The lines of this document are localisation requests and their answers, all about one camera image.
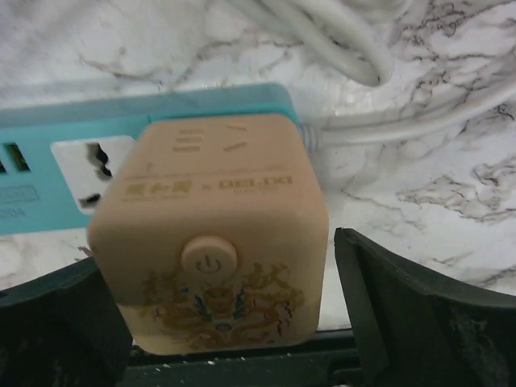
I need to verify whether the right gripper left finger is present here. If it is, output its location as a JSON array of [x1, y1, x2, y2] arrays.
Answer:
[[1, 258, 133, 386]]

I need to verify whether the beige cube socket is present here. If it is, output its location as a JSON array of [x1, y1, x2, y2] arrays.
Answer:
[[87, 114, 329, 355]]

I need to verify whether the white teal-strip cord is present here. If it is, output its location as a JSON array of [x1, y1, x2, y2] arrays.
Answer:
[[249, 0, 516, 150]]

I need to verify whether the teal power strip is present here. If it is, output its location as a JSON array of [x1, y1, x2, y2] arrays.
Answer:
[[1, 84, 298, 235]]

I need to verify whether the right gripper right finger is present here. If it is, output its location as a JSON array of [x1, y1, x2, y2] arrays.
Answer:
[[334, 228, 515, 386]]

